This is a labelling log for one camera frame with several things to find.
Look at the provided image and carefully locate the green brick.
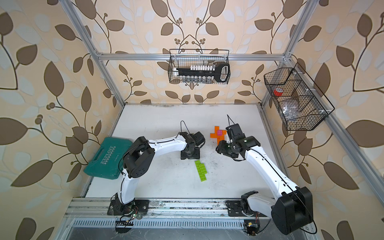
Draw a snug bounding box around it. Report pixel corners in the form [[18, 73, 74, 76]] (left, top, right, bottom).
[[199, 173, 207, 182], [195, 161, 204, 174], [199, 164, 208, 175]]

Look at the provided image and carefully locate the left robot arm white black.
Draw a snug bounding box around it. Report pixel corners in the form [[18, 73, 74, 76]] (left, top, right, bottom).
[[117, 132, 206, 205]]

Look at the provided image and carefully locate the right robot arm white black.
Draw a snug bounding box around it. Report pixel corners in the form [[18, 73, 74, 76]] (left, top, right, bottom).
[[216, 136, 314, 235]]

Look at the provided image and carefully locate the green brick upside down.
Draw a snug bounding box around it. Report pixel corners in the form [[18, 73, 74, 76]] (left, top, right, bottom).
[[199, 164, 208, 175]]

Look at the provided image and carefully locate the clear plastic bag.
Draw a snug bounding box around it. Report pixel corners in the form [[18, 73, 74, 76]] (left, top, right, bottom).
[[282, 100, 300, 121]]

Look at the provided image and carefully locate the socket set in basket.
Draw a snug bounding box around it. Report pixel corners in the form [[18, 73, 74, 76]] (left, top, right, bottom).
[[168, 62, 231, 84]]

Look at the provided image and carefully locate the green plastic tool case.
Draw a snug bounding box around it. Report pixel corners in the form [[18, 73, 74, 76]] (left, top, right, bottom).
[[84, 137, 133, 180]]

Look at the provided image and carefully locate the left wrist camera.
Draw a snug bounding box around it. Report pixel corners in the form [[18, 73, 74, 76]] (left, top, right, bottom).
[[191, 132, 206, 148]]

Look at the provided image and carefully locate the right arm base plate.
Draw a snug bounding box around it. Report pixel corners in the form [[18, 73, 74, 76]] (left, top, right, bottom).
[[225, 199, 271, 218]]

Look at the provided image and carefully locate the right wire basket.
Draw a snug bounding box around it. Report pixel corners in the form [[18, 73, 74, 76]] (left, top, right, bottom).
[[264, 63, 335, 131]]

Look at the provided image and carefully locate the wire basket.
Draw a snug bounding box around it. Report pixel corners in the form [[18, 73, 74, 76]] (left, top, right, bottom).
[[264, 63, 335, 131], [168, 48, 231, 84]]

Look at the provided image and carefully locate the back wire basket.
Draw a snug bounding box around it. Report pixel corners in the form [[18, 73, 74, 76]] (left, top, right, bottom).
[[168, 48, 231, 84]]

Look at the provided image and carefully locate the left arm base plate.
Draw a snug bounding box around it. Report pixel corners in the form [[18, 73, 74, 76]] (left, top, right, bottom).
[[107, 199, 150, 216]]

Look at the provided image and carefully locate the aluminium front rail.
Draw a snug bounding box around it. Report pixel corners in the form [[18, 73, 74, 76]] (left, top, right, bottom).
[[64, 197, 269, 219]]

